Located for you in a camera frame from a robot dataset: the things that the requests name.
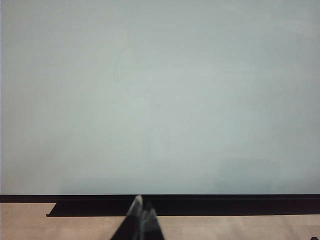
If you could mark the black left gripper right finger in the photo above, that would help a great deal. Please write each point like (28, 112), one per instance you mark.
(151, 225)

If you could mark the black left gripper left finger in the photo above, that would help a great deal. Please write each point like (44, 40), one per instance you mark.
(131, 222)

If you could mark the long black pen tray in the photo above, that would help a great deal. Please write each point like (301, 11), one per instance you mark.
(225, 208)

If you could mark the white glass whiteboard black frame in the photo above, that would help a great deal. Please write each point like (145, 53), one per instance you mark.
(150, 100)

